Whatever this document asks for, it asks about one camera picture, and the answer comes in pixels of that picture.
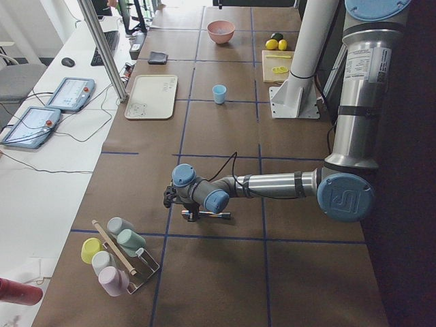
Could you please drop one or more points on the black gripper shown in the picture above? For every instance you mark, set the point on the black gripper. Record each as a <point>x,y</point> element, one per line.
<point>191,212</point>

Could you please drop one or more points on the steel muddler black tip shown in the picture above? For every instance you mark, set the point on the steel muddler black tip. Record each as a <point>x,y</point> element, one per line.
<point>206,214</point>

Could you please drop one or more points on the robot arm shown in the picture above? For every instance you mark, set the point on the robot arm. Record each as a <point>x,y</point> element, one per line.
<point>342,185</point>

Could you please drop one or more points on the mint green cup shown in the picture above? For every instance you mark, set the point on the mint green cup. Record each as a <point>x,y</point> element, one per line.
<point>130,242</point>

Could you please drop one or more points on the grey cup on rack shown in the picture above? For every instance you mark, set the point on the grey cup on rack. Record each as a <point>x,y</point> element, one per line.
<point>117,224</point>

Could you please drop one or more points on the pink cup on rack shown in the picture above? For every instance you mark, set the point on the pink cup on rack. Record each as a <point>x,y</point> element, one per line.
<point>114,281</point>

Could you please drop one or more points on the white cup on rack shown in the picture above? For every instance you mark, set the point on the white cup on rack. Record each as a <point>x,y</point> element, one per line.
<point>101,260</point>

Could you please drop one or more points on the yellow cup on rack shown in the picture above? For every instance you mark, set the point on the yellow cup on rack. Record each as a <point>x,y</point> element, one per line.
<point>90,247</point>

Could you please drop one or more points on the light blue cup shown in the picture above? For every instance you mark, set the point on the light blue cup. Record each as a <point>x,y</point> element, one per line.
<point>219,93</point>

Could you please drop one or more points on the cream bear tray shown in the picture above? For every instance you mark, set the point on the cream bear tray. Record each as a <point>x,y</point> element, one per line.
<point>152,97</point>

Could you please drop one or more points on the folded grey cloth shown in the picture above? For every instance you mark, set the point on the folded grey cloth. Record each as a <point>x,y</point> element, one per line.
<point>157,58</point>

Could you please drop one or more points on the wooden cutting board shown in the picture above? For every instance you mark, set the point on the wooden cutting board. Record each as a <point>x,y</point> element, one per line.
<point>276,65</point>

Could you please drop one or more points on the upper teach pendant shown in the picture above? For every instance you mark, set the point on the upper teach pendant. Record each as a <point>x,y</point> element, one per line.
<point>72,94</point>

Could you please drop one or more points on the teach pendant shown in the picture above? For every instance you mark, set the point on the teach pendant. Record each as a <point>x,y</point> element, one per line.
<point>33,128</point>
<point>72,94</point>

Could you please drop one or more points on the yellow knife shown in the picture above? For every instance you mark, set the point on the yellow knife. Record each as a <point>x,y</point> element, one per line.
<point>279,56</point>

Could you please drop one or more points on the lower teach pendant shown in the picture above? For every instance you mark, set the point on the lower teach pendant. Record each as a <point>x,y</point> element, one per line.
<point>33,128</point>

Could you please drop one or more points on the pink bowl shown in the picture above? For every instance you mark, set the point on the pink bowl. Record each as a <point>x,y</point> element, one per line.
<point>221,31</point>

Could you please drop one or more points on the red bottle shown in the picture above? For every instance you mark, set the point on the red bottle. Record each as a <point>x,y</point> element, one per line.
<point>20,293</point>

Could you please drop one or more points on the green avocado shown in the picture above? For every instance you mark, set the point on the green avocado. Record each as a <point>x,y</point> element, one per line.
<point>277,36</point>

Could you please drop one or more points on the black computer mouse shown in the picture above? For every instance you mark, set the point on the black computer mouse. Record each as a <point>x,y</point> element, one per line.
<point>68,62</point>

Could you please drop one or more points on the white wire cup rack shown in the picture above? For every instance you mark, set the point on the white wire cup rack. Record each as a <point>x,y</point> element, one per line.
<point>140,269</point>

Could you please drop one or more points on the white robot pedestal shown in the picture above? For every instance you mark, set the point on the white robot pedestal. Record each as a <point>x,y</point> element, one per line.
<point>296,97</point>

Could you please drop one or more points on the aluminium frame post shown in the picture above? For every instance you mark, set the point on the aluminium frame post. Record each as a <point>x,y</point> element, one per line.
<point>97,33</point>

